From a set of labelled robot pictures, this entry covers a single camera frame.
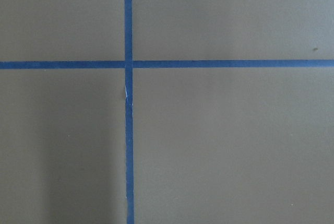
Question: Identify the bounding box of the brown paper table mat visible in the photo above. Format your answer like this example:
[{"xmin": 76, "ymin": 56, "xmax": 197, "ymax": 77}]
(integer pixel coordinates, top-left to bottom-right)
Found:
[{"xmin": 1, "ymin": 0, "xmax": 333, "ymax": 223}]

